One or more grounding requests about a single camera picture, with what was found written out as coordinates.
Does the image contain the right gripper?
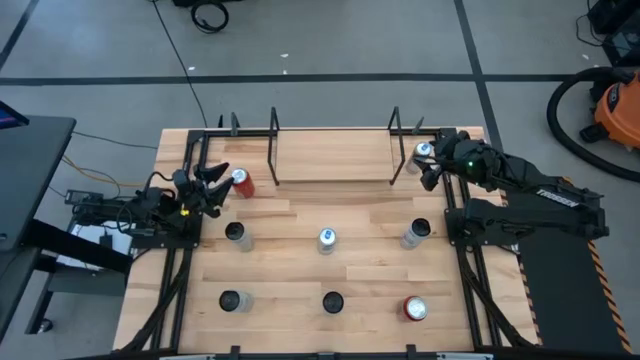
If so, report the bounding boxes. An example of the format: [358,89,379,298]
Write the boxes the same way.
[419,130,500,193]

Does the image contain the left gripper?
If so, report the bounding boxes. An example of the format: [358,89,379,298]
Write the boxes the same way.
[171,161,236,219]

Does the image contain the blue silver Red Bull can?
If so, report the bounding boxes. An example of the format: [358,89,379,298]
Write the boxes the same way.
[404,141,434,176]
[316,227,339,257]

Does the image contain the red Coca-Cola can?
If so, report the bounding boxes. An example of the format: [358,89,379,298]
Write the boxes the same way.
[402,295,430,323]
[229,167,257,200]

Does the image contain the white Celsius can yellow band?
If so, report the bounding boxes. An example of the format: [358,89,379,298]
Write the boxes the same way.
[224,221,255,253]

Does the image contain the white Celsius Arctic Vibe can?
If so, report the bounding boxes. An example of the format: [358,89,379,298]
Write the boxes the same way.
[399,217,432,251]

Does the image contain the white Celsius Tropical Vibe can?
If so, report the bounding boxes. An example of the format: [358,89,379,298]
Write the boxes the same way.
[218,289,255,315]
[321,291,346,316]

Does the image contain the orange shop vacuum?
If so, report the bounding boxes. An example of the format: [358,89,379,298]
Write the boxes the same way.
[545,65,640,184]
[579,69,640,151]

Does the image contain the black power adapter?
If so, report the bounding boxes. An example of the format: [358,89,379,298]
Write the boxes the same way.
[63,188,92,206]

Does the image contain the black desk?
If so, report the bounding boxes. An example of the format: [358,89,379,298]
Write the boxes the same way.
[0,115,135,346]

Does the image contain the black mat hazard stripes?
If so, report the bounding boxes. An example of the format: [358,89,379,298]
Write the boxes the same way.
[501,174,635,355]

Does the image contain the laptop with blue screen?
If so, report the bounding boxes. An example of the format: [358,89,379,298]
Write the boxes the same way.
[0,99,30,131]

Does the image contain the black equipment cart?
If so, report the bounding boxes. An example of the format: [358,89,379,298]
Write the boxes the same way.
[585,0,640,69]

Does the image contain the black aluminium table frame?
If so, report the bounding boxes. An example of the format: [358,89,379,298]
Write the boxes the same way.
[115,113,540,360]

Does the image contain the wooden shelf black metal frame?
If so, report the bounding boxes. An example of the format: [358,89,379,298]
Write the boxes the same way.
[266,105,405,187]

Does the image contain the yellow floor cable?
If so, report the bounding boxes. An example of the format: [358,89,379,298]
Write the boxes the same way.
[60,153,147,189]

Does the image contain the coiled black cable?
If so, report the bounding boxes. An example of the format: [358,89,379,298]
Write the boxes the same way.
[189,0,231,35]

